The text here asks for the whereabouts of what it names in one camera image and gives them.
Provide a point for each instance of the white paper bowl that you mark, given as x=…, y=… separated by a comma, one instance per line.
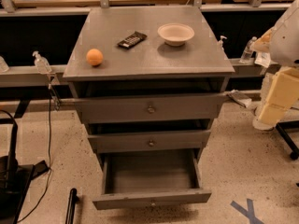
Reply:
x=175, y=34

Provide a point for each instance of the black stand leg right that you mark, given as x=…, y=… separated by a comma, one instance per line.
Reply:
x=282, y=128

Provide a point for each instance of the orange ball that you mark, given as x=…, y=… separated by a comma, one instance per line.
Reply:
x=94, y=57

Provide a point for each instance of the folded packet on rail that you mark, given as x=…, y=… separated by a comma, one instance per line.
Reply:
x=240, y=98

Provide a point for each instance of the small white pump bottle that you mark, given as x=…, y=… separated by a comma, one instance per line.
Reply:
x=221, y=41

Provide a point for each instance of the blue tape cross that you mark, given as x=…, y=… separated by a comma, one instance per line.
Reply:
x=248, y=211

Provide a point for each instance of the grey middle drawer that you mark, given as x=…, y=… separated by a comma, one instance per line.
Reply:
x=125, y=142

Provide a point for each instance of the black equipment base left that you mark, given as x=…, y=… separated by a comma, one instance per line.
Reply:
x=14, y=178

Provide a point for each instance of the clear sanitizer pump bottle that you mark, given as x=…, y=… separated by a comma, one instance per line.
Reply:
x=41, y=63

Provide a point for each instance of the grey drawer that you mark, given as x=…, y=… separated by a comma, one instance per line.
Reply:
x=149, y=108
x=149, y=179
x=125, y=142

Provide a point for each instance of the black tube on floor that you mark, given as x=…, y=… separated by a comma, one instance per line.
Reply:
x=72, y=200

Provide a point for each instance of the grey wooden drawer cabinet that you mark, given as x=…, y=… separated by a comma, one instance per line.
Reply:
x=149, y=68

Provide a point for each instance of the clear plastic water bottle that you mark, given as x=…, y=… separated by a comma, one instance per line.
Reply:
x=247, y=52

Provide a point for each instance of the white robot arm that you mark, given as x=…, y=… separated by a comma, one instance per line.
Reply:
x=281, y=90

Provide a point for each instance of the grey top drawer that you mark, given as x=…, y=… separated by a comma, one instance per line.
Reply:
x=149, y=108

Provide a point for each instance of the grey bottom drawer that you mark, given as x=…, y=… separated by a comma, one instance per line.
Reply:
x=149, y=179

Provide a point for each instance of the white wipes packet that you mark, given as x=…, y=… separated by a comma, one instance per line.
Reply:
x=263, y=59

